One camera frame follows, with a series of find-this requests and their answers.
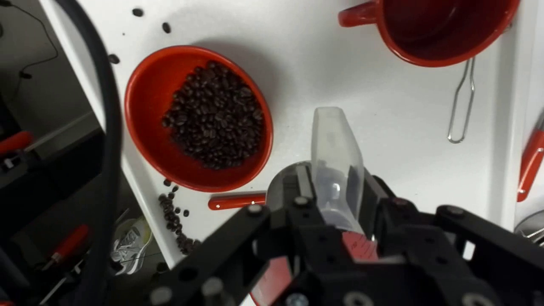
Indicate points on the red mug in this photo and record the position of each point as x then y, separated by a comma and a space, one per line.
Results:
434, 33

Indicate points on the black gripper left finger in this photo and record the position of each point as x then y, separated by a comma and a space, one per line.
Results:
291, 202

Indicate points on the metal wire whisk handle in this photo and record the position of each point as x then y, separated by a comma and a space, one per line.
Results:
463, 105

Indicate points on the red handled knife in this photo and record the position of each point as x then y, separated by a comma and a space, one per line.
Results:
531, 161

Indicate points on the white plastic tray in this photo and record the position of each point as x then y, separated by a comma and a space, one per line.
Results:
301, 59

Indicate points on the red handled metal spoon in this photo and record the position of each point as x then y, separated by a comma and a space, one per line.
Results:
232, 202

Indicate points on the red bowl with coffee beans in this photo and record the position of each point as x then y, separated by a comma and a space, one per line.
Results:
198, 118

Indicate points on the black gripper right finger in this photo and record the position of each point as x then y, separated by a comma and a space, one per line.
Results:
381, 210

